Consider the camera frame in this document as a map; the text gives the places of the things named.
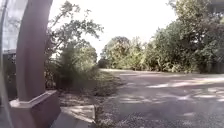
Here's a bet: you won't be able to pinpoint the weedy dirt verge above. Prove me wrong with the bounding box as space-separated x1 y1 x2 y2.
57 68 126 108

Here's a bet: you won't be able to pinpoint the bushes beside pillar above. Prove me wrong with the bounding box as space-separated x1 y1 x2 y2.
44 0 105 90

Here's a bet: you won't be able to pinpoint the grey asphalt road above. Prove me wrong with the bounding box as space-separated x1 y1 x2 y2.
94 68 224 128

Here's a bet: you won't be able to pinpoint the pale concrete slab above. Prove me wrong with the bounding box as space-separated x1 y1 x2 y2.
49 104 97 128

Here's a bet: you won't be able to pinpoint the row of trees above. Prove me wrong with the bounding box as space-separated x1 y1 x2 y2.
97 0 224 75

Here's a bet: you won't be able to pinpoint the brown stone pillar with base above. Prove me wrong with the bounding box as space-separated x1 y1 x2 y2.
9 0 62 128

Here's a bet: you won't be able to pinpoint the dark fence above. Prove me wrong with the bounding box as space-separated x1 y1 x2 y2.
1 49 18 101

